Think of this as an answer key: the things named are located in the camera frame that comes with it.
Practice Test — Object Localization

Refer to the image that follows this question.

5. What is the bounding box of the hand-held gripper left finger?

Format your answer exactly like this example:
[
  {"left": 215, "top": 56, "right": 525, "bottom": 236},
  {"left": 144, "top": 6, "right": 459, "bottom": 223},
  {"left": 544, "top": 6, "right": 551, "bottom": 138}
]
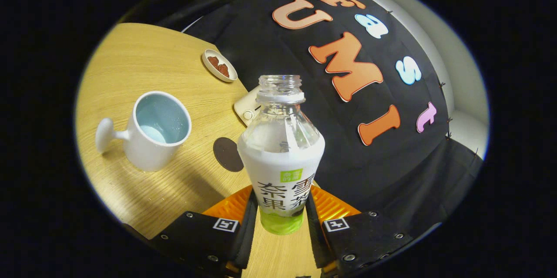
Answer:
[{"left": 149, "top": 184, "right": 262, "bottom": 278}]

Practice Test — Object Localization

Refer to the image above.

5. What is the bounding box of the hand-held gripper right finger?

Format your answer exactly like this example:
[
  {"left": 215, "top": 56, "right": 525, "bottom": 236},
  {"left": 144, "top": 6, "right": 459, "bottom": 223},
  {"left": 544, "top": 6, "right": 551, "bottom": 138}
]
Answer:
[{"left": 305, "top": 184, "right": 415, "bottom": 276}]

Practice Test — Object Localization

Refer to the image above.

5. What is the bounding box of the dark brown round coaster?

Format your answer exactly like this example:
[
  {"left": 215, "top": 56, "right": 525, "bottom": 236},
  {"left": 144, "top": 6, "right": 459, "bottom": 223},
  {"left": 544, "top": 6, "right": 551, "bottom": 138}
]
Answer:
[{"left": 213, "top": 137, "right": 245, "bottom": 173}]

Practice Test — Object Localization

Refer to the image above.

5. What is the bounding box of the white cup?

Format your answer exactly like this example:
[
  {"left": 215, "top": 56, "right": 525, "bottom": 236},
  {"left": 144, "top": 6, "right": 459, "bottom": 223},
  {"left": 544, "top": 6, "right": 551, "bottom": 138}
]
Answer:
[{"left": 95, "top": 91, "right": 192, "bottom": 172}]

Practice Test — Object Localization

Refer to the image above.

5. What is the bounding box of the clear bottle white green label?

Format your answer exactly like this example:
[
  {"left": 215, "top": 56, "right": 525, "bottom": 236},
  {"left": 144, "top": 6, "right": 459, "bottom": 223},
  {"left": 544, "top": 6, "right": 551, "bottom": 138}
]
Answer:
[{"left": 237, "top": 74, "right": 325, "bottom": 236}]

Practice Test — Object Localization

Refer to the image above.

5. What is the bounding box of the white toaster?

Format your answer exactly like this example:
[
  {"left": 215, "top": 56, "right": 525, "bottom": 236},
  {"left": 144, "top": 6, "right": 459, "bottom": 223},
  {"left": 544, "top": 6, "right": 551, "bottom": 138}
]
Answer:
[{"left": 234, "top": 86, "right": 262, "bottom": 127}]

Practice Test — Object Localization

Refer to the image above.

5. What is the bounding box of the white round plate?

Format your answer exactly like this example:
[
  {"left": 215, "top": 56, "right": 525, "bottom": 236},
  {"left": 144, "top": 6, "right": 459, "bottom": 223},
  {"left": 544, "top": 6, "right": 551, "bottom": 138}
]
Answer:
[{"left": 202, "top": 49, "right": 238, "bottom": 83}]

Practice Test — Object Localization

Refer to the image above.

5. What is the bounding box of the wooden table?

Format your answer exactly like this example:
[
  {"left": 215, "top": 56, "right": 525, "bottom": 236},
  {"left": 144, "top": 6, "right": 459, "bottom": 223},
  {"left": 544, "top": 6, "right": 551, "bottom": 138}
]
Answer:
[{"left": 75, "top": 23, "right": 322, "bottom": 278}]

